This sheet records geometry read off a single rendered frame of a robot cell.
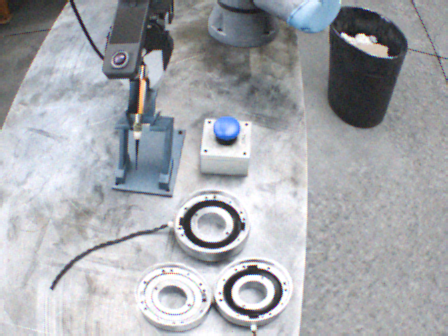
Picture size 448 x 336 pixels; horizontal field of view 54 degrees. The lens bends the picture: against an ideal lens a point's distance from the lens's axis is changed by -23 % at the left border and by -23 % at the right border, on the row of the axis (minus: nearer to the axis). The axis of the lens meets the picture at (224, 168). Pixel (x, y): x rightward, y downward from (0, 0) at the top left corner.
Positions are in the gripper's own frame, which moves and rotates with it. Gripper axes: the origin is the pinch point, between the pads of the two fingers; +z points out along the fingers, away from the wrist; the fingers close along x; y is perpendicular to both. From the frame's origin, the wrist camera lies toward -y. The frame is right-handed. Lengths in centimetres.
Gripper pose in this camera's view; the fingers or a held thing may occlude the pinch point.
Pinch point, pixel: (140, 87)
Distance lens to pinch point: 75.8
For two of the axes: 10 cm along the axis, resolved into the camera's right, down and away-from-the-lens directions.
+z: -0.1, 6.0, 8.0
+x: -9.9, -1.0, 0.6
